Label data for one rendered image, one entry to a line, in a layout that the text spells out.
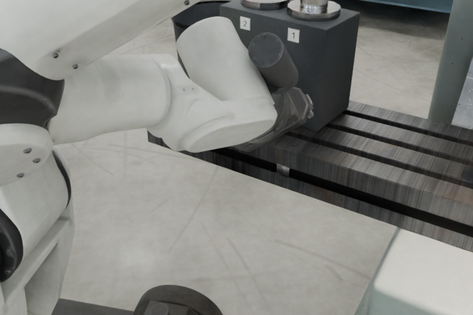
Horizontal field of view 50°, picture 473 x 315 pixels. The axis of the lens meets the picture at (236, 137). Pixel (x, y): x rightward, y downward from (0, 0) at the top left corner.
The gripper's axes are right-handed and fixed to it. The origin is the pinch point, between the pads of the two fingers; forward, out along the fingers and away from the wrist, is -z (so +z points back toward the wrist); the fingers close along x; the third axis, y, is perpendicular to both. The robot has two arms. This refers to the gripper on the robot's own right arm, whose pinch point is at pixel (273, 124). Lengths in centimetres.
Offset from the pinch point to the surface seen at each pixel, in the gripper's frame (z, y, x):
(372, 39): -332, 112, 68
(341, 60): -14.2, 8.2, 13.9
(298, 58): -9.9, 10.8, 7.7
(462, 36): -41, 8, 40
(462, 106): -37.2, -5.2, 32.1
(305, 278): -121, -26, -27
